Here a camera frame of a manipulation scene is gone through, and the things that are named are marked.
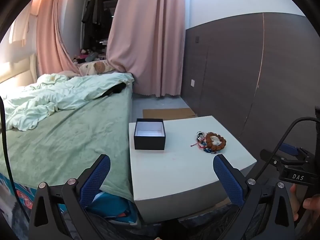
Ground black cloth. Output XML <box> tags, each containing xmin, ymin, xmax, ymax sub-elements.
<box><xmin>102</xmin><ymin>84</ymin><xmax>127</xmax><ymax>98</ymax></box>

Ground black jewelry box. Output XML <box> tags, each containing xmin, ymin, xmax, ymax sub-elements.
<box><xmin>134</xmin><ymin>118</ymin><xmax>167</xmax><ymax>150</ymax></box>

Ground light green duvet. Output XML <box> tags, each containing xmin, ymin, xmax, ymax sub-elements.
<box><xmin>0</xmin><ymin>73</ymin><xmax>135</xmax><ymax>131</ymax></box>

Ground hanging dark clothes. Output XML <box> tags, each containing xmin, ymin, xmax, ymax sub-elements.
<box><xmin>81</xmin><ymin>0</ymin><xmax>113</xmax><ymax>53</ymax></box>

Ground narrow pink curtain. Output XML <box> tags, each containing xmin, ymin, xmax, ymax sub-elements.
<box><xmin>36</xmin><ymin>0</ymin><xmax>82</xmax><ymax>77</ymax></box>

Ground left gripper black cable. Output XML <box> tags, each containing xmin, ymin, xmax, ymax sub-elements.
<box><xmin>0</xmin><ymin>96</ymin><xmax>28</xmax><ymax>220</ymax></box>

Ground white low table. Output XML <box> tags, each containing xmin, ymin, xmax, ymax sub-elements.
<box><xmin>129</xmin><ymin>116</ymin><xmax>258</xmax><ymax>224</ymax></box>

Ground white hanging cloth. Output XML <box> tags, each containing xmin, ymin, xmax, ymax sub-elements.
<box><xmin>9</xmin><ymin>12</ymin><xmax>33</xmax><ymax>47</ymax></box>

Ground bed with green sheet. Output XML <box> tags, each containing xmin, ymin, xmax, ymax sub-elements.
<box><xmin>0</xmin><ymin>74</ymin><xmax>138</xmax><ymax>205</ymax></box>

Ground person's right hand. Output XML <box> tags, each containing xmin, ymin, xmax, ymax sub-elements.
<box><xmin>289</xmin><ymin>184</ymin><xmax>320</xmax><ymax>222</ymax></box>

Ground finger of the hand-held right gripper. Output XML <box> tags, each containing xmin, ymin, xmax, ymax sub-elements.
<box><xmin>279</xmin><ymin>143</ymin><xmax>310</xmax><ymax>158</ymax></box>
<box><xmin>260</xmin><ymin>149</ymin><xmax>313</xmax><ymax>167</ymax></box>

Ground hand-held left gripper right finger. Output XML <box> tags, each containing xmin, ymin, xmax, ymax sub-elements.
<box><xmin>213</xmin><ymin>154</ymin><xmax>297</xmax><ymax>240</ymax></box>

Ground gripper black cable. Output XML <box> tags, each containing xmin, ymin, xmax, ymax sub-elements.
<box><xmin>0</xmin><ymin>96</ymin><xmax>28</xmax><ymax>220</ymax></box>
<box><xmin>250</xmin><ymin>117</ymin><xmax>318</xmax><ymax>188</ymax></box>

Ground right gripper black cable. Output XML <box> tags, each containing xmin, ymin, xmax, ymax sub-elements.
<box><xmin>250</xmin><ymin>117</ymin><xmax>318</xmax><ymax>188</ymax></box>

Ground cream padded headboard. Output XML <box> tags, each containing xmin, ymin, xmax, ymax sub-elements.
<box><xmin>0</xmin><ymin>52</ymin><xmax>39</xmax><ymax>98</ymax></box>

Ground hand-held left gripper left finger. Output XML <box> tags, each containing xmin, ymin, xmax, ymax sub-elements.
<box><xmin>29</xmin><ymin>154</ymin><xmax>112</xmax><ymax>240</ymax></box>

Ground flattened cardboard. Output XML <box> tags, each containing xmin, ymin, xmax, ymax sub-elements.
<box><xmin>142</xmin><ymin>108</ymin><xmax>198</xmax><ymax>119</ymax></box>

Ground brown wooden bead bracelet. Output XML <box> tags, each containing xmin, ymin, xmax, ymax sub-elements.
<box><xmin>204</xmin><ymin>132</ymin><xmax>227</xmax><ymax>152</ymax></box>

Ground blue printed bed sheet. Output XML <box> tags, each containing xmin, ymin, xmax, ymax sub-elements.
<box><xmin>0</xmin><ymin>172</ymin><xmax>140</xmax><ymax>227</ymax></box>

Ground wide pink curtain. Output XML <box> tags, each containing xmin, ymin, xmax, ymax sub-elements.
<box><xmin>106</xmin><ymin>0</ymin><xmax>186</xmax><ymax>98</ymax></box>

